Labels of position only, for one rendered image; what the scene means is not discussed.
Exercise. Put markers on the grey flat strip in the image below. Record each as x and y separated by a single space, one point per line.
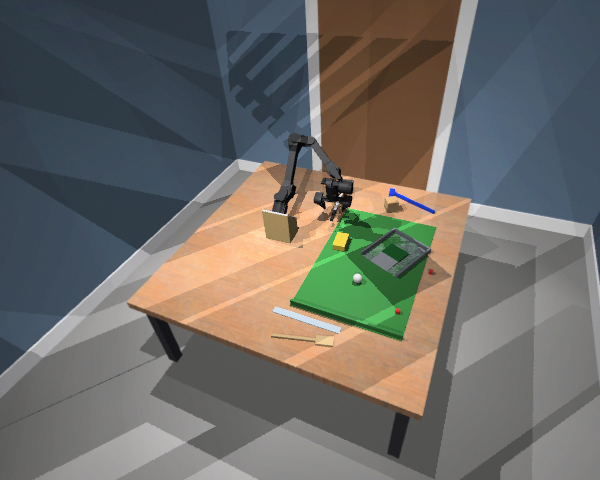
307 320

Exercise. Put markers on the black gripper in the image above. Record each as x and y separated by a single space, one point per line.
319 199

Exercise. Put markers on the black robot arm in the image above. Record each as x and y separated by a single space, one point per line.
287 189

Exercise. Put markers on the green putting mat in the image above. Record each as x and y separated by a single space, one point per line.
329 284

